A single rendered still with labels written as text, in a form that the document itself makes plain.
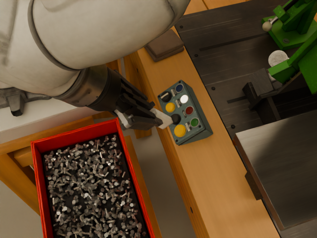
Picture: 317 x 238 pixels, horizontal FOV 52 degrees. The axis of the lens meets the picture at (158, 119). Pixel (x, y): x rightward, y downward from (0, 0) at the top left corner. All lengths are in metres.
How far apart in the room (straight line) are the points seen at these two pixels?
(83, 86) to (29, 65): 0.10
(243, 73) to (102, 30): 0.65
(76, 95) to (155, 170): 1.28
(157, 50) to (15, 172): 0.55
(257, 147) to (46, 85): 0.33
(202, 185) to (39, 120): 0.43
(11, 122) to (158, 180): 1.00
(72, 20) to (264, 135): 0.35
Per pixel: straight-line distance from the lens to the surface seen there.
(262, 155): 0.54
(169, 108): 0.79
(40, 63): 0.40
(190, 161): 0.76
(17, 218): 1.79
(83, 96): 0.49
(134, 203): 0.75
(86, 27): 0.34
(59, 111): 0.86
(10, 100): 0.89
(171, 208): 1.66
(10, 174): 1.07
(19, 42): 0.40
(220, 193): 0.74
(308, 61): 0.66
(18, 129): 0.89
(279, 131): 0.57
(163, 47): 0.93
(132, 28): 0.33
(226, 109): 0.85
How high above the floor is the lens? 1.59
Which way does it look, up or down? 58 degrees down
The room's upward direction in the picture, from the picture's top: straight up
